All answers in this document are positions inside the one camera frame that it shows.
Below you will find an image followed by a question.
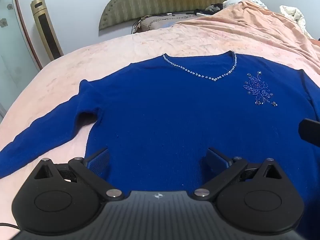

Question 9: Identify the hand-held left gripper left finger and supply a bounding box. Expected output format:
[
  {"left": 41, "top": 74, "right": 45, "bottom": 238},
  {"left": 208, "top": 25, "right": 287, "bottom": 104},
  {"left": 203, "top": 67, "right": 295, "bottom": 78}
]
[{"left": 33, "top": 148, "right": 124, "bottom": 201}]

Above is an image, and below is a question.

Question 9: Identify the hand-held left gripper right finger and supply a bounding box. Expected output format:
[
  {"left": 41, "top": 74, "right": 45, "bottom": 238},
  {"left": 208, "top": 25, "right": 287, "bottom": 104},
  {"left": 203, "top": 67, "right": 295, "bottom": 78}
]
[{"left": 193, "top": 147, "right": 285, "bottom": 200}]

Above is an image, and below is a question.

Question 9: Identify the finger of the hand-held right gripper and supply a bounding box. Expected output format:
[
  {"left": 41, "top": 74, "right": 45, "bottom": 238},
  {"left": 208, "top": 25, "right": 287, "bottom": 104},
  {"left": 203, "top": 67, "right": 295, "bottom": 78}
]
[{"left": 298, "top": 118, "right": 320, "bottom": 148}]

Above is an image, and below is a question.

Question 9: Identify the blue beaded sweater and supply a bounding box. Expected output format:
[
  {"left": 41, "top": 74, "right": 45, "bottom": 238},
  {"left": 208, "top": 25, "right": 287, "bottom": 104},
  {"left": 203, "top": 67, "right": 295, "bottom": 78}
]
[{"left": 0, "top": 51, "right": 320, "bottom": 233}]

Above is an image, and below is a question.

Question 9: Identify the black clothes pile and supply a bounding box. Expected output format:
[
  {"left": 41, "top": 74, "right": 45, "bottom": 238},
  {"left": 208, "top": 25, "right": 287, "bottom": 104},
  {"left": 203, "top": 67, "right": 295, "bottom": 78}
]
[{"left": 204, "top": 3, "right": 224, "bottom": 14}]

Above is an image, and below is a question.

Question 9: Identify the pink blanket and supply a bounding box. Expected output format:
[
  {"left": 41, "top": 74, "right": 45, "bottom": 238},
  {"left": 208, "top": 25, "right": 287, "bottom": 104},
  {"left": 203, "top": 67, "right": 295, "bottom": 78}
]
[{"left": 0, "top": 22, "right": 320, "bottom": 233}]

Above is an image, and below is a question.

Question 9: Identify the cream quilt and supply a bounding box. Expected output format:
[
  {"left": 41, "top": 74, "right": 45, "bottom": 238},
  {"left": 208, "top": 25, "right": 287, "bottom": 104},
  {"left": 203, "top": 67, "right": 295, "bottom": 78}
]
[{"left": 279, "top": 5, "right": 314, "bottom": 39}]

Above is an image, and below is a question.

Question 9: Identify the gold tower fan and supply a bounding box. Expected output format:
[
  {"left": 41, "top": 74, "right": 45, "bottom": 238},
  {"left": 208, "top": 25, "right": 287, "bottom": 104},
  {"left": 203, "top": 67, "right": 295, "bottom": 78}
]
[{"left": 30, "top": 0, "right": 64, "bottom": 62}]

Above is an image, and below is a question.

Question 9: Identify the brown pillow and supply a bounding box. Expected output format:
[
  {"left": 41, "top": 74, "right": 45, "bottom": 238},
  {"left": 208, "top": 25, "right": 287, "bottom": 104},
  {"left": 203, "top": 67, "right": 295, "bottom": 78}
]
[{"left": 132, "top": 12, "right": 200, "bottom": 34}]

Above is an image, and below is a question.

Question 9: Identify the black cable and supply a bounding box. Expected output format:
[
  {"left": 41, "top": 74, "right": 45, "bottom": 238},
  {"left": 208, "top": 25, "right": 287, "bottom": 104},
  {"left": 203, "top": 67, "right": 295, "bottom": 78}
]
[{"left": 0, "top": 222, "right": 20, "bottom": 230}]

